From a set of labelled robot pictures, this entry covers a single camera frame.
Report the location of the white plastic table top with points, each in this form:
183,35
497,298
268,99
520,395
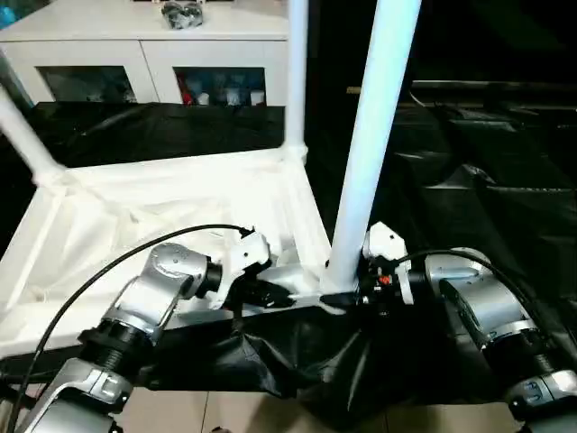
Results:
135,194

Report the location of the white plastic table leg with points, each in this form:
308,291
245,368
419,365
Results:
295,67
374,135
22,131

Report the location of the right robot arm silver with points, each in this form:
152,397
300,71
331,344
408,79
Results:
487,293

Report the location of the black work mat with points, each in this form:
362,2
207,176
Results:
496,180

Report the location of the small white jar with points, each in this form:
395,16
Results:
233,96
257,97
204,98

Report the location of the red package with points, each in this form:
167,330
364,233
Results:
184,90

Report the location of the black cabinet with yellow label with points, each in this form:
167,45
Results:
333,45

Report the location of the white cabinet with glass doors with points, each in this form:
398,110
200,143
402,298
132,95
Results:
135,49

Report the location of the small cyan object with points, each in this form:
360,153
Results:
6,11

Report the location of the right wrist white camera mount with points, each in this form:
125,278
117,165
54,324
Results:
383,239

